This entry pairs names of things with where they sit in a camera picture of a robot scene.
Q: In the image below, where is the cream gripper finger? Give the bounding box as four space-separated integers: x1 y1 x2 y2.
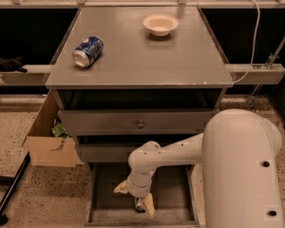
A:
142 193 155 219
114 181 127 194

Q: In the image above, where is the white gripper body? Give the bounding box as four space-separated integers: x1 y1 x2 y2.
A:
125 179 151 199

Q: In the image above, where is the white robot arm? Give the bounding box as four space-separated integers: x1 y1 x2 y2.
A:
114 109 284 228

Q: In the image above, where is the grey bottom drawer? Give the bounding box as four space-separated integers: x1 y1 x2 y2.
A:
85 162 200 228

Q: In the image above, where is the grey top drawer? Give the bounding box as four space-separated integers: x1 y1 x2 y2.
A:
58 109 218 137

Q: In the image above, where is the grey drawer cabinet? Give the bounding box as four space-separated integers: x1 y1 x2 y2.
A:
45 6 235 173

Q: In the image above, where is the blue soda can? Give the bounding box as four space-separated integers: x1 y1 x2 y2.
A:
72 36 104 68

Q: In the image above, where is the green snack bag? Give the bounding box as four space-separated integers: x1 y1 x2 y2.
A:
51 121 67 138

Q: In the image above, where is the cardboard box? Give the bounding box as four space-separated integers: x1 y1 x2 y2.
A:
27 91 79 167

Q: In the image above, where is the white paper bowl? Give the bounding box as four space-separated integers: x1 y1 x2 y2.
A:
142 14 179 37

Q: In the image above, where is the black object on ledge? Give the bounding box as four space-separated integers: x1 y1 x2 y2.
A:
0 57 27 73

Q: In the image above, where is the metal support strut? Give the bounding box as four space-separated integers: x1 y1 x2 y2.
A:
264 34 285 69

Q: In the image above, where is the black floor rail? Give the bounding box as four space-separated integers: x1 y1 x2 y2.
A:
0 154 30 226

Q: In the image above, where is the white cable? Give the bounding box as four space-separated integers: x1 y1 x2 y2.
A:
232 0 261 85

